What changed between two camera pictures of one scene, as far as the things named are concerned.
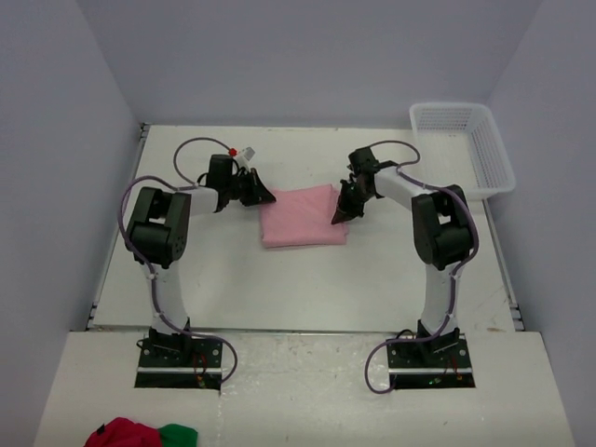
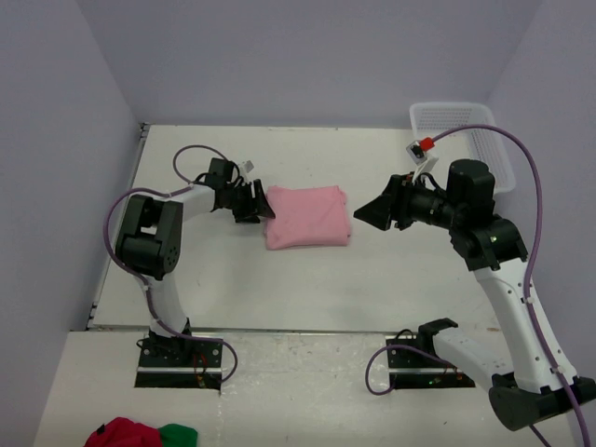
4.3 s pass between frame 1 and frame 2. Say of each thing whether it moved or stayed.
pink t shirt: stayed
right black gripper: moved
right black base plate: stayed
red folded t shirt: stayed
